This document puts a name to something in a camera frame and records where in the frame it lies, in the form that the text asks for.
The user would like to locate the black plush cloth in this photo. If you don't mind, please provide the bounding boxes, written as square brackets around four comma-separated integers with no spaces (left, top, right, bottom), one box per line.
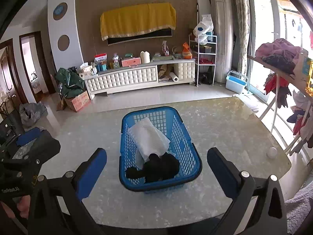
[125,153,180,183]

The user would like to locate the white foam pillow block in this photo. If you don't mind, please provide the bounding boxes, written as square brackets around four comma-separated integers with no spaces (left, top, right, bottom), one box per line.
[127,117,170,161]

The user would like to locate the blue plastic laundry basket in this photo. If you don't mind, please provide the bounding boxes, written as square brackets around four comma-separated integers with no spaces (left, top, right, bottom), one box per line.
[119,106,202,192]

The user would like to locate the white quilted towel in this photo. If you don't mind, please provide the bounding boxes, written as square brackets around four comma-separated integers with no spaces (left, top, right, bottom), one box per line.
[135,150,177,169]

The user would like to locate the person's left hand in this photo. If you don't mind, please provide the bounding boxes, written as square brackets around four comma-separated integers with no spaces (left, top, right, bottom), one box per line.
[1,195,31,219]

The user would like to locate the small white round object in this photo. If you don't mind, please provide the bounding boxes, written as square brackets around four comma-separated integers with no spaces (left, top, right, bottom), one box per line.
[266,147,277,159]

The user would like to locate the orange printed cardboard box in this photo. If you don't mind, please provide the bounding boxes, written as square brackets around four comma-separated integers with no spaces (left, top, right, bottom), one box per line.
[65,91,91,112]

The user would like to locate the green plastic bag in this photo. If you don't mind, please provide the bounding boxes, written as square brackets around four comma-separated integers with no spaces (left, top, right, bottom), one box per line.
[55,68,86,99]

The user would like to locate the white tufted TV cabinet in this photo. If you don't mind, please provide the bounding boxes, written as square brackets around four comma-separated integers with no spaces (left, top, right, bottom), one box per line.
[84,59,195,99]

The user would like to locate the light blue storage bin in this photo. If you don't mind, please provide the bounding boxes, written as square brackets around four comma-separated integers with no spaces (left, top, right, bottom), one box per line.
[226,70,249,94]

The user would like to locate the red hanging garment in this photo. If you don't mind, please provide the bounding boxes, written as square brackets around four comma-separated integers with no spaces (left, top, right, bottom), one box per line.
[264,73,292,108]

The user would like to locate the wooden drying rack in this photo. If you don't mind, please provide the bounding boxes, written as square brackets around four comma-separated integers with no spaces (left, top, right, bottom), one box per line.
[248,52,312,155]

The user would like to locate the paper towel roll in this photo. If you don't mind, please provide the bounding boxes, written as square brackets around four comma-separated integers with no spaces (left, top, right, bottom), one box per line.
[169,72,179,82]

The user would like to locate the pink storage box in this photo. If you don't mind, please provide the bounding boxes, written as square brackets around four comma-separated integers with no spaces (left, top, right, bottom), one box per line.
[121,57,141,67]

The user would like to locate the orange bag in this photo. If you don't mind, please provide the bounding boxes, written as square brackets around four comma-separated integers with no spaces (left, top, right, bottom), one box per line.
[182,42,192,60]

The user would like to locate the pink clothes pile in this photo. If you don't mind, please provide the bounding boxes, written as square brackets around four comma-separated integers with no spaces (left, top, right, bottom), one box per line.
[255,38,302,75]

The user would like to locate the white metal shelf rack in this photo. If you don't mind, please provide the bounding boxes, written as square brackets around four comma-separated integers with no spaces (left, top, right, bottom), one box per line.
[188,32,218,87]

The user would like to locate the white plastic bags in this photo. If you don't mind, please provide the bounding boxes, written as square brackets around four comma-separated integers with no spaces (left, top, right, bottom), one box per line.
[193,14,214,45]

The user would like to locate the silver standing air conditioner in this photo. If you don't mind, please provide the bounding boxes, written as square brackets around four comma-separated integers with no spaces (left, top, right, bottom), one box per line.
[211,0,233,84]

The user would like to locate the patterned beige curtain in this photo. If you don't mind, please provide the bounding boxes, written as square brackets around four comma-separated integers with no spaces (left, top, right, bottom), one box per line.
[235,0,250,76]

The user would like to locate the black wall television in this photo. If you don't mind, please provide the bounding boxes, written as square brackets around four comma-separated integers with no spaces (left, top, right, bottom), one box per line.
[107,28,173,46]

